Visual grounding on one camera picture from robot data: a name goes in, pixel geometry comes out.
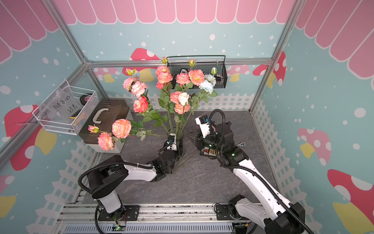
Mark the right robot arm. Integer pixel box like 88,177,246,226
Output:
194,116,313,234

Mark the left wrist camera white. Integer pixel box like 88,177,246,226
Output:
166,133,177,151

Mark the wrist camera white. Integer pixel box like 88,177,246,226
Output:
166,133,177,151
195,115,210,138

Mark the clear glass vase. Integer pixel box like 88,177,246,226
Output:
174,130,184,158

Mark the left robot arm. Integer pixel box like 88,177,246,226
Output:
78,144,179,221

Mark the clear wire wall basket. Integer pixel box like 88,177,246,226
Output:
32,80,99,136

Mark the white rose stem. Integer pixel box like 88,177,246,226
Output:
170,91,191,131

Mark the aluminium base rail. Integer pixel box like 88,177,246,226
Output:
52,203,264,234

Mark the tall pink carnation stem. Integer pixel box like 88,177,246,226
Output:
123,57,173,133

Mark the black wire mesh basket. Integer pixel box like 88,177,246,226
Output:
166,55,228,89

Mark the orange pink rose spray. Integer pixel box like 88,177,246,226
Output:
170,59,208,133

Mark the brown lidded storage box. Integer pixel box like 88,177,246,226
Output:
79,99,133,153

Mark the white blue flower stem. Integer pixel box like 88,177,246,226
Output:
199,67,217,95

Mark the black tape roll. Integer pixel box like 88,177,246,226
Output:
79,94,92,106

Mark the black connector board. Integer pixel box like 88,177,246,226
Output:
200,147,216,160

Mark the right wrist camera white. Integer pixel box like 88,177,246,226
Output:
195,115,210,138

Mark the pink rose stem bunch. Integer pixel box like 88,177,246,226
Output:
88,119,162,151

